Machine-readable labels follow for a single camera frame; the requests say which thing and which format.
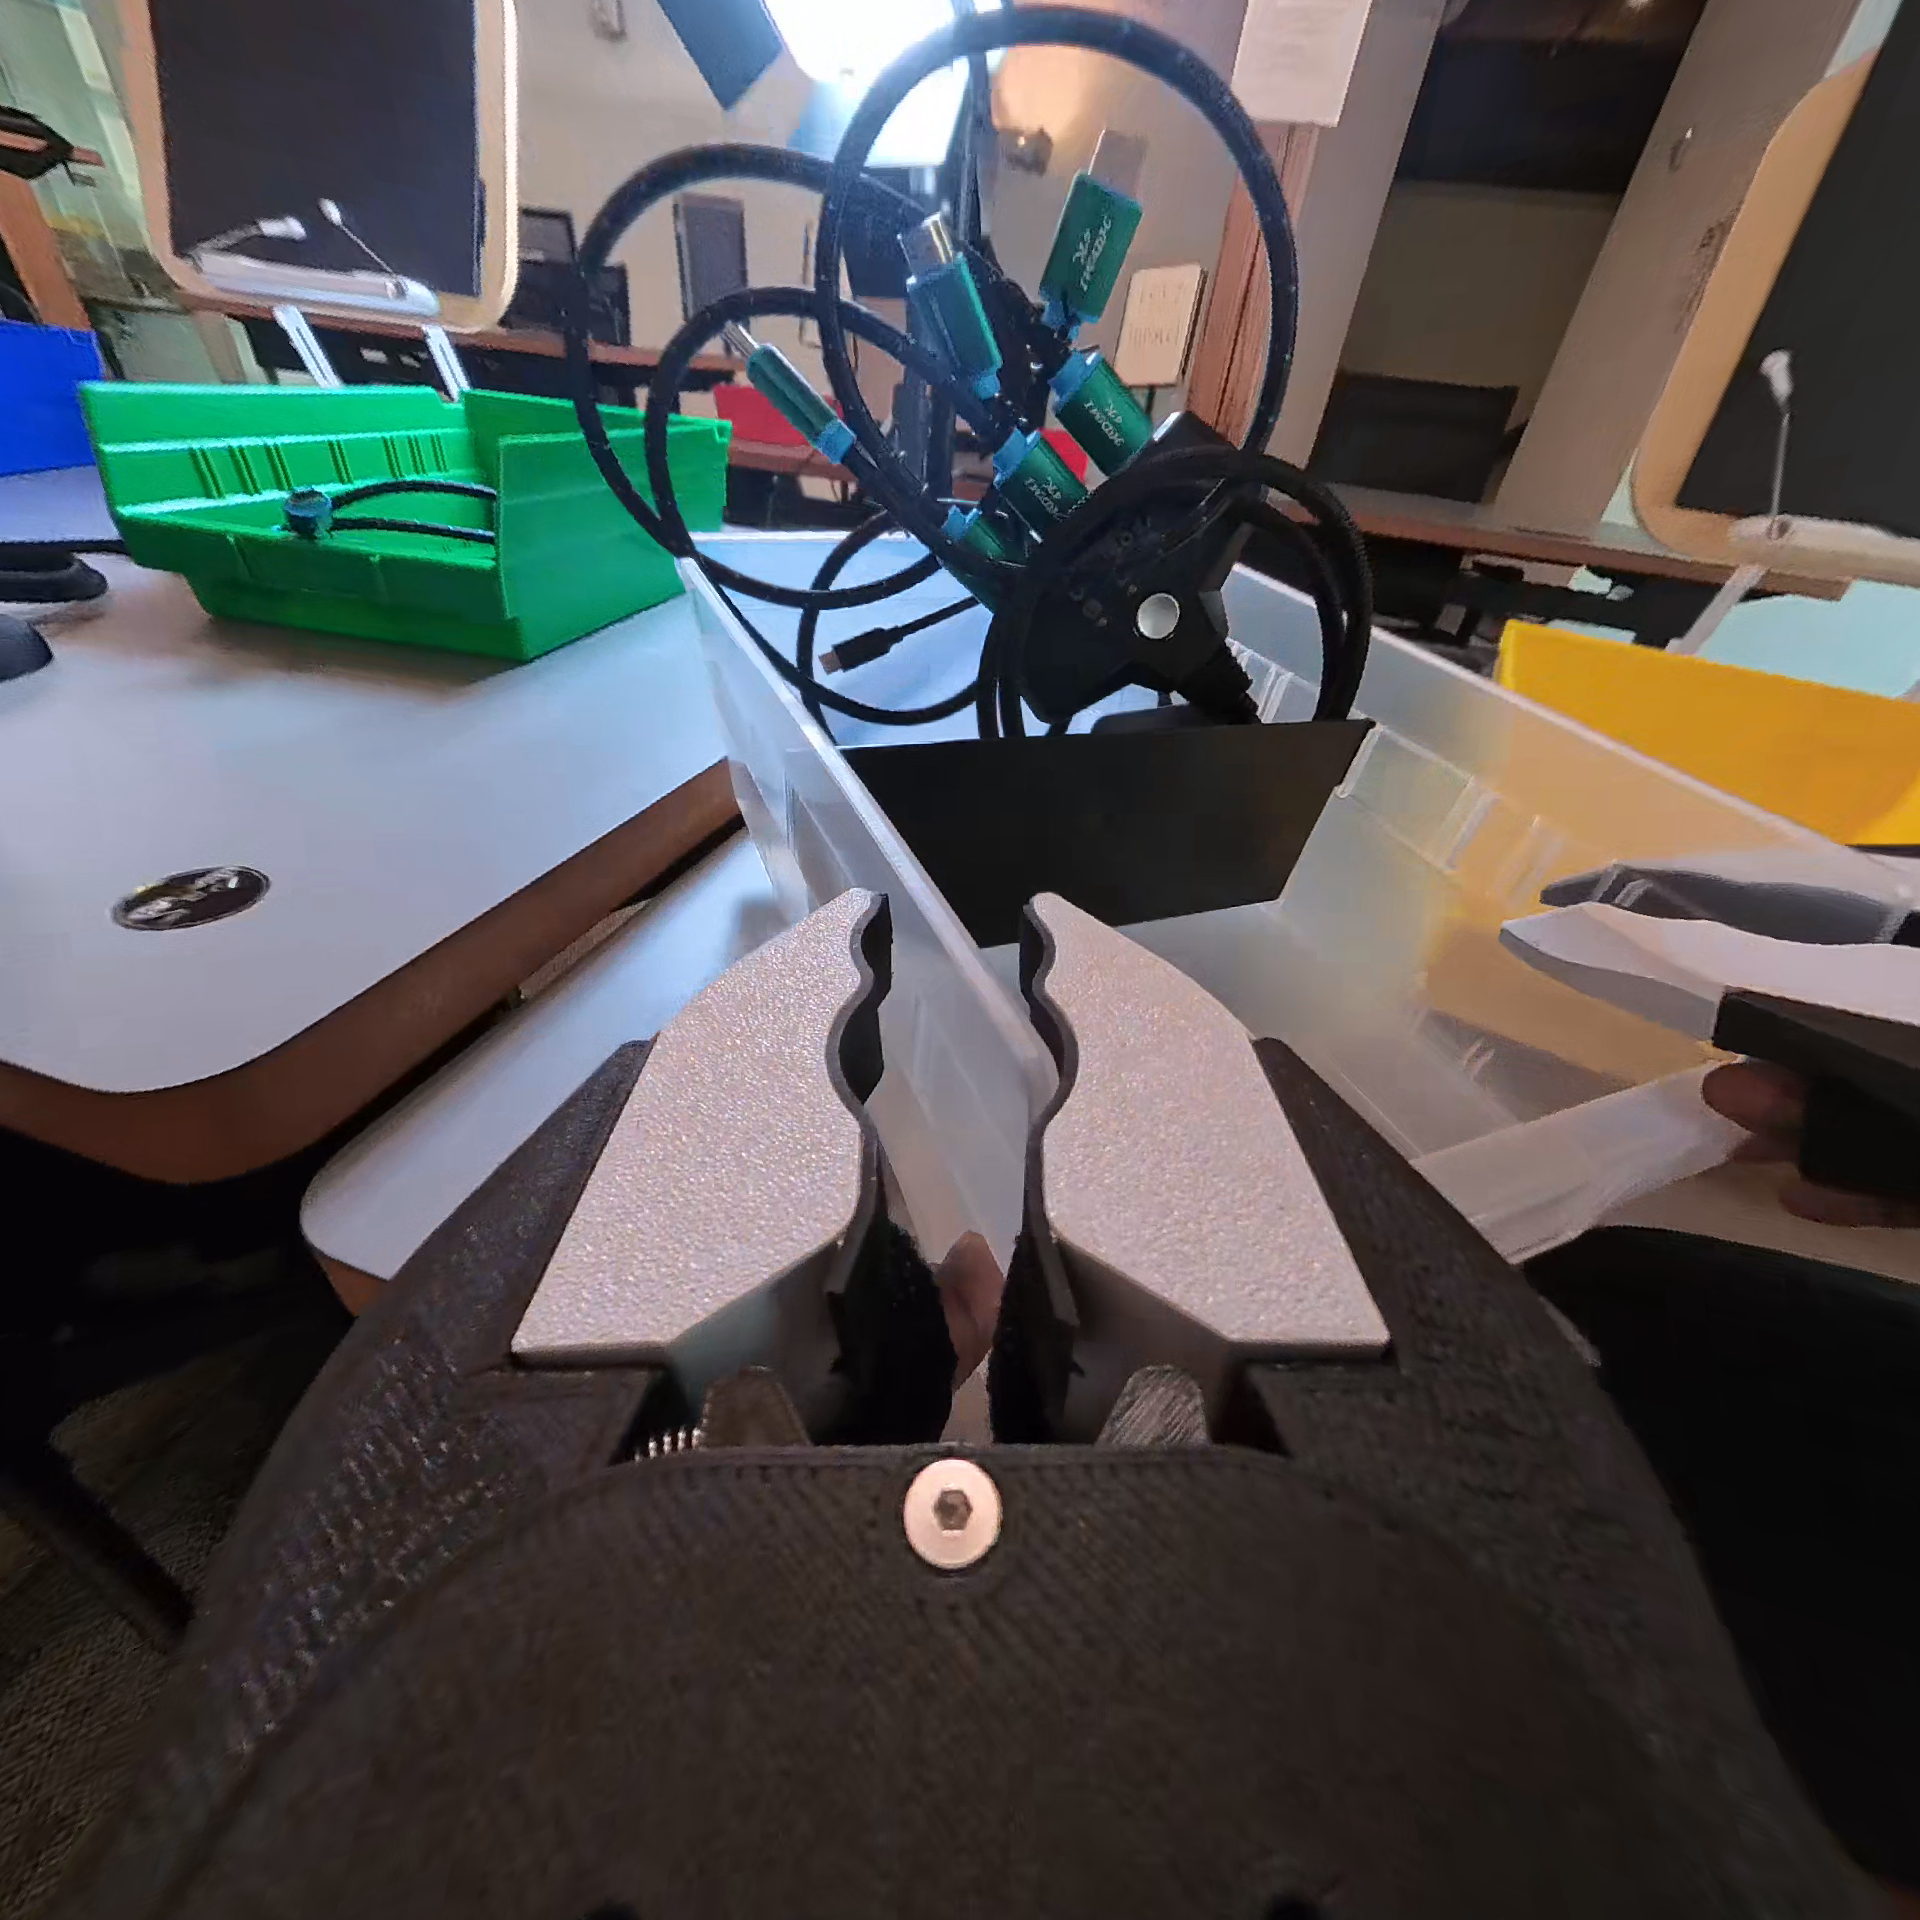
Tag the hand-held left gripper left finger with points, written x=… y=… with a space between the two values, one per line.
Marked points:
x=705 y=1202

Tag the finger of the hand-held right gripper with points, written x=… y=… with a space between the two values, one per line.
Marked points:
x=1724 y=901
x=1651 y=967

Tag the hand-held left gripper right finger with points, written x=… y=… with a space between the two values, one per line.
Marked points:
x=1201 y=1202

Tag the yellow plastic bin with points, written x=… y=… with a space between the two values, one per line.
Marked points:
x=1724 y=722

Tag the clear plastic bin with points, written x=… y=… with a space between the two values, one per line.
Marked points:
x=1350 y=932

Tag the grey desk wooden edge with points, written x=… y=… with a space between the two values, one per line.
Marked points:
x=375 y=780

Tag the black round desk grommet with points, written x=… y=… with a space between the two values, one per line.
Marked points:
x=190 y=898

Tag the person's right hand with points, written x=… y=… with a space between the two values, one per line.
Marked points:
x=1755 y=1110

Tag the green plastic bin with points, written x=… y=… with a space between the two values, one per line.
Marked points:
x=599 y=525

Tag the red plastic bin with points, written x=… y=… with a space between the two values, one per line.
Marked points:
x=750 y=412

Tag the small white paper sign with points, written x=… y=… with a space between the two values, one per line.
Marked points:
x=1162 y=323

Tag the black rounded object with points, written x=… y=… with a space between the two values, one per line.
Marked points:
x=54 y=586
x=24 y=648

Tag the black office chair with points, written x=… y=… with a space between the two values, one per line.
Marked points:
x=563 y=278

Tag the large white paper sign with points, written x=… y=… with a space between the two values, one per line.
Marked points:
x=1306 y=60

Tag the blue plastic bin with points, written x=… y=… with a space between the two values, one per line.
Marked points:
x=43 y=398

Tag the LED light panel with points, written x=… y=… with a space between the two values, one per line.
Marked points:
x=868 y=31

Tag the wooden post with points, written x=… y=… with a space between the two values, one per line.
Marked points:
x=1252 y=300

